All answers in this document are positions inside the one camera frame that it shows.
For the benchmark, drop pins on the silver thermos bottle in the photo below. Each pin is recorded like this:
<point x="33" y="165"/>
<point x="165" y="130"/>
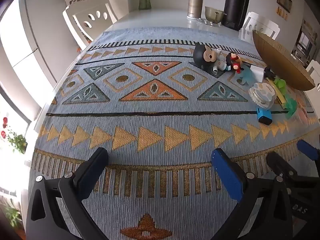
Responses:
<point x="195" y="2"/>

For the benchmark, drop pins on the patterned woven table mat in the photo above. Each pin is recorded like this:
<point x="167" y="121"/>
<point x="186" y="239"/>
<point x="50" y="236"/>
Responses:
<point x="150" y="140"/>

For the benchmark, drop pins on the small black figure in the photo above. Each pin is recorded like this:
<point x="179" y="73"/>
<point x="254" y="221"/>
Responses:
<point x="268" y="73"/>

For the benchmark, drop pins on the green translucent spiky toy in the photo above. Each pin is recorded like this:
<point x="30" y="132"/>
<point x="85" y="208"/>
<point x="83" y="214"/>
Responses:
<point x="280" y="83"/>

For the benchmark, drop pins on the dark display cabinet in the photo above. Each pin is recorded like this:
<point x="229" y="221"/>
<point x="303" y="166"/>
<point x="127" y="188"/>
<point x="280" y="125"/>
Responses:
<point x="306" y="42"/>

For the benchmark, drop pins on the large black flask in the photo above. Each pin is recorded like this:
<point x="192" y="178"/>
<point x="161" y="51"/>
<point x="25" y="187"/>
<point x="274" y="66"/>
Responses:
<point x="235" y="5"/>

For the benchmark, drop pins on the white round paw case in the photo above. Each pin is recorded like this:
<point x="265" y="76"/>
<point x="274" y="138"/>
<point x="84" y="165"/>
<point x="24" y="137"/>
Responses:
<point x="262" y="95"/>

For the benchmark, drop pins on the white dining chair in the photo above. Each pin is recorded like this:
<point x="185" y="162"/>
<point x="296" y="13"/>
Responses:
<point x="260" y="26"/>
<point x="314" y="70"/>
<point x="90" y="17"/>

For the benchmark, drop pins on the blue translucent spiky toy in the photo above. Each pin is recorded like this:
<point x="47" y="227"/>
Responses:
<point x="246" y="78"/>

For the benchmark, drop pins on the black-haired red-robed figurine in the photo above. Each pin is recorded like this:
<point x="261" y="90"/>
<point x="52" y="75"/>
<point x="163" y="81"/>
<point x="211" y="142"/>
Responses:
<point x="233" y="61"/>

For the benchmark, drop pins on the teal translucent spiky toy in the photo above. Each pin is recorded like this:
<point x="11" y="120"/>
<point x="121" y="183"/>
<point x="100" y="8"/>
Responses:
<point x="291" y="106"/>

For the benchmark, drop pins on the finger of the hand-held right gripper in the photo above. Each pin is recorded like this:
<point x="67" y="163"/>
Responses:
<point x="277" y="161"/>
<point x="307" y="150"/>

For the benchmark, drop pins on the white charger block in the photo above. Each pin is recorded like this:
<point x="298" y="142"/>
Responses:
<point x="257" y="73"/>

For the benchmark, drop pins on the yellow utility knife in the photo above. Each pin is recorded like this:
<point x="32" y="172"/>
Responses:
<point x="279" y="95"/>

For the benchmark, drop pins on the yellow hanging tassels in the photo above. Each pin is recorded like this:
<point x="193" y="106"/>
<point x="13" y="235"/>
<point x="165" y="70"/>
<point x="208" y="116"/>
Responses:
<point x="281" y="11"/>

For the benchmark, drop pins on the small framed wall picture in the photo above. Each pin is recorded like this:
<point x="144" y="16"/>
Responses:
<point x="284" y="2"/>

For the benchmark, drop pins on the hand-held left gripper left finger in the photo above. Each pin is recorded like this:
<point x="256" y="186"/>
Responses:
<point x="93" y="172"/>

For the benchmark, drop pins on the smoky glass cup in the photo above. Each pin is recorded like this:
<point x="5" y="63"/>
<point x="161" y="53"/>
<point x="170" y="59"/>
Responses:
<point x="213" y="13"/>

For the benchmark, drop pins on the gold ribbed bowl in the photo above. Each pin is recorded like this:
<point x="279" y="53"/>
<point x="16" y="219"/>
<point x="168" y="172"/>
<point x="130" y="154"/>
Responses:
<point x="280" y="57"/>

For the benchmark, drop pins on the white lying figurine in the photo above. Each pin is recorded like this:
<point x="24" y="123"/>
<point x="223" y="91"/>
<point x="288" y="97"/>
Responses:
<point x="220" y="63"/>

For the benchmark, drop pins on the big-headed monkey figurine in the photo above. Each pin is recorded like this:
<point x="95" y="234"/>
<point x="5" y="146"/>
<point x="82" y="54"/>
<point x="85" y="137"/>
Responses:
<point x="203" y="55"/>

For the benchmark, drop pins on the small blue box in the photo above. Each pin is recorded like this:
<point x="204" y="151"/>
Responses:
<point x="264" y="116"/>

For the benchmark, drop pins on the red flowering potted plant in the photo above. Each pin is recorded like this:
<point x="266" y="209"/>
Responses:
<point x="15" y="140"/>

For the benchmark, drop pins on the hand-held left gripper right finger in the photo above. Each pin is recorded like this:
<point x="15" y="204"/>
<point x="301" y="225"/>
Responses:
<point x="225" y="172"/>

